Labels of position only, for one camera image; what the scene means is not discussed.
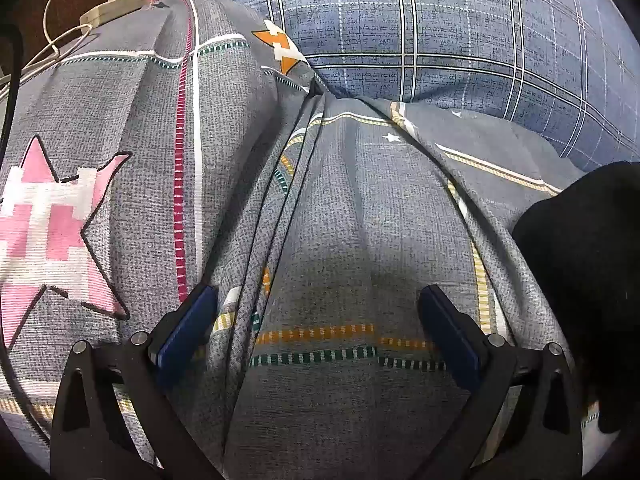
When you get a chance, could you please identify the white power strip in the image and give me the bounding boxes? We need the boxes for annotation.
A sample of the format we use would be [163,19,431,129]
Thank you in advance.
[80,0,163,26]

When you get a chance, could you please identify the blue plaid pillow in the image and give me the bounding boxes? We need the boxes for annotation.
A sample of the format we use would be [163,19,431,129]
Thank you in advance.
[167,0,640,171]

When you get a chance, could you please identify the white charging cable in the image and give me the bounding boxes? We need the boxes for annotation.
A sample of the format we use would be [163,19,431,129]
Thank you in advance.
[0,0,123,106]

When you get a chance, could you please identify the black pants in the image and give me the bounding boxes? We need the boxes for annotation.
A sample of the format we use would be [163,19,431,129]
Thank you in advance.
[511,161,640,436]

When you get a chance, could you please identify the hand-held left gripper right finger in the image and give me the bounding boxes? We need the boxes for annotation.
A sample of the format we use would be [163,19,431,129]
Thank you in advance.
[419,285,583,480]

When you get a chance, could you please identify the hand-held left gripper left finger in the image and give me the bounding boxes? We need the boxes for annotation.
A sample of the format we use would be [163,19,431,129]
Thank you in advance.
[50,284,231,480]

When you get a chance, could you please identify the grey star-print bed sheet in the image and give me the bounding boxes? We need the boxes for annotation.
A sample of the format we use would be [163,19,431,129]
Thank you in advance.
[0,0,616,480]

